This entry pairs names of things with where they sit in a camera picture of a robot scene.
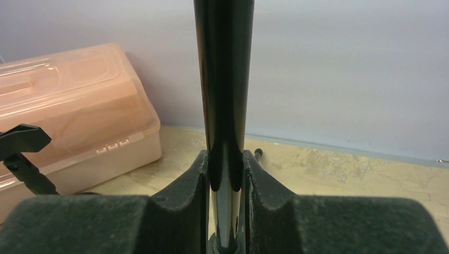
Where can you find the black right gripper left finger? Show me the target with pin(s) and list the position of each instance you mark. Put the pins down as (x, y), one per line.
(174, 220)

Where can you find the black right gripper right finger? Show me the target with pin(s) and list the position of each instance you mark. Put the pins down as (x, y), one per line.
(279, 221)

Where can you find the black folding music stand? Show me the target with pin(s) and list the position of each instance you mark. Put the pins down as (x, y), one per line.
(224, 32)

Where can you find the pink translucent plastic case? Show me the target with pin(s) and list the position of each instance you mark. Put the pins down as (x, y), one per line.
(92, 104)

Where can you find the black microphone desk stand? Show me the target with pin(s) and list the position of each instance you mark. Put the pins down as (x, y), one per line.
(17, 141)

